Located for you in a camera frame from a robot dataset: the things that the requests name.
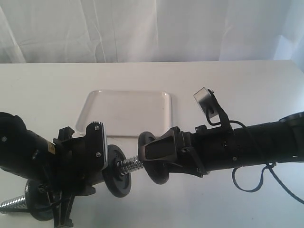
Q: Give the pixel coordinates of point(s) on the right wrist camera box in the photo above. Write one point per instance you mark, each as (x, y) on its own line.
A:
(210, 106)

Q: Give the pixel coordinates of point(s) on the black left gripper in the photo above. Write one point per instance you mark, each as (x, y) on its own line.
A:
(63, 165)

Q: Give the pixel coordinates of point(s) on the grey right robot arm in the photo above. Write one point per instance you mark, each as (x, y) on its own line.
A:
(274, 142)

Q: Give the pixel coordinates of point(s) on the white rectangular tray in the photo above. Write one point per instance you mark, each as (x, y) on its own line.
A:
(127, 113)

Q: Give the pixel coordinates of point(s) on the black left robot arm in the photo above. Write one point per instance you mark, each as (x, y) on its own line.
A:
(16, 150)

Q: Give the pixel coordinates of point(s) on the mounted black weight plate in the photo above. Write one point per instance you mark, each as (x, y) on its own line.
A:
(37, 200)
(118, 184)

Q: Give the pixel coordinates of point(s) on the white backdrop curtain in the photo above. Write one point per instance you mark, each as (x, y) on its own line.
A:
(63, 31)

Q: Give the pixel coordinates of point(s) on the chrome threaded dumbbell bar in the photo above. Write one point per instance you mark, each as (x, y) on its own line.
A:
(130, 164)

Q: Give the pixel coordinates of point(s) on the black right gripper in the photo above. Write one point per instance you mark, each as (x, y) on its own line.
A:
(195, 154)

